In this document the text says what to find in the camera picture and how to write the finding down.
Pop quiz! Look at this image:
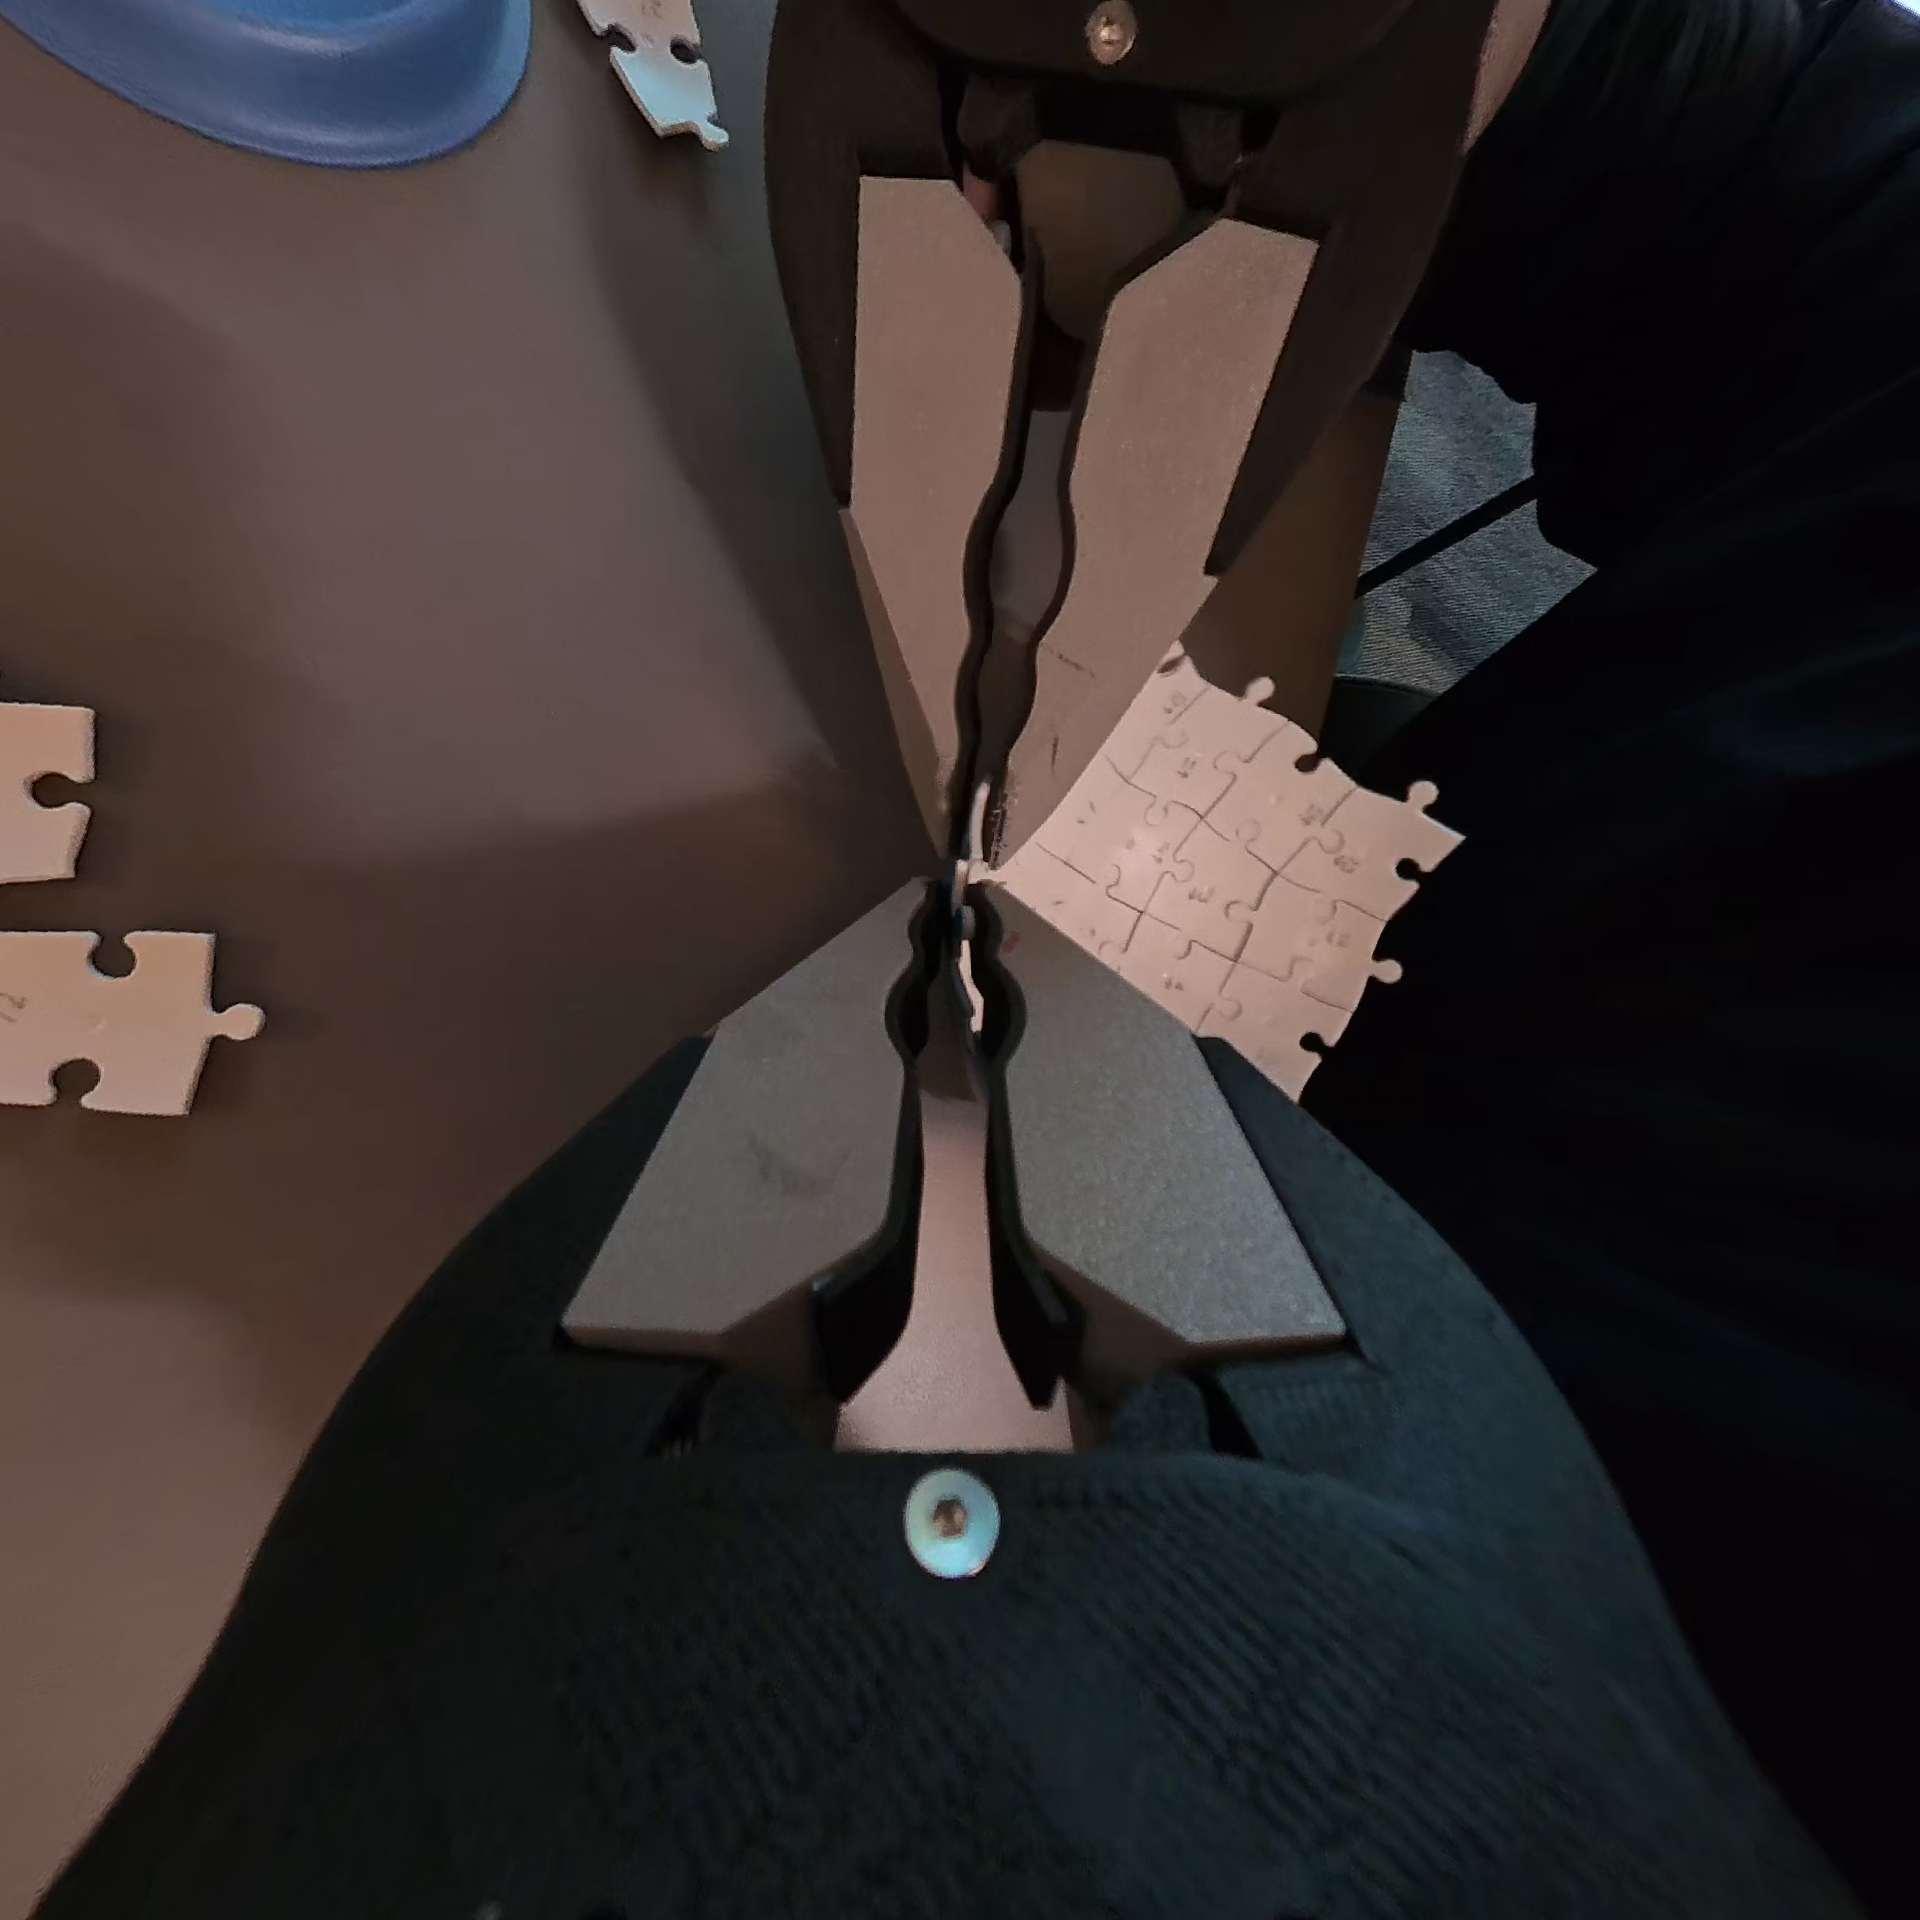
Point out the blue bowl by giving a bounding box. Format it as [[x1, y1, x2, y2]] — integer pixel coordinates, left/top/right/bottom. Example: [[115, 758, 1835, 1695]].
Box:
[[18, 0, 537, 169]]

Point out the person's right forearm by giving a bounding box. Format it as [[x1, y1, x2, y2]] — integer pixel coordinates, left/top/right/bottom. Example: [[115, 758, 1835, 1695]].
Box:
[[1394, 0, 1920, 677]]

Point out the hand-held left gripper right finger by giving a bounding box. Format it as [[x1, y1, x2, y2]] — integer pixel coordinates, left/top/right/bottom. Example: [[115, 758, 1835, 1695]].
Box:
[[977, 883, 1348, 1413]]

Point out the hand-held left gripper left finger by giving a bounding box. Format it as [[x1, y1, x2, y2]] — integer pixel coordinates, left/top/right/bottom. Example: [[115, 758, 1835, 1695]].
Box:
[[559, 877, 923, 1405]]

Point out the person's right hand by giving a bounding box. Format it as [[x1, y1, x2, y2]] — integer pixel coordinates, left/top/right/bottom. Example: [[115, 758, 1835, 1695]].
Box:
[[1463, 0, 1556, 157]]

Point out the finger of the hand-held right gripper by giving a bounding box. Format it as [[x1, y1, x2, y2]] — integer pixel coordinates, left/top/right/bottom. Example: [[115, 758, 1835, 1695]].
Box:
[[839, 175, 1039, 861], [977, 222, 1326, 869]]

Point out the partly built puzzle ball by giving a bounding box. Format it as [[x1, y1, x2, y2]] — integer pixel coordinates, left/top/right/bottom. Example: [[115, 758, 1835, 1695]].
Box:
[[961, 643, 1466, 1098]]

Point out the person's dark-clothed torso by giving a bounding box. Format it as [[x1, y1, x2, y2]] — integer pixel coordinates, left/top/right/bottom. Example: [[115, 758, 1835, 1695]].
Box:
[[1296, 600, 1920, 1920]]

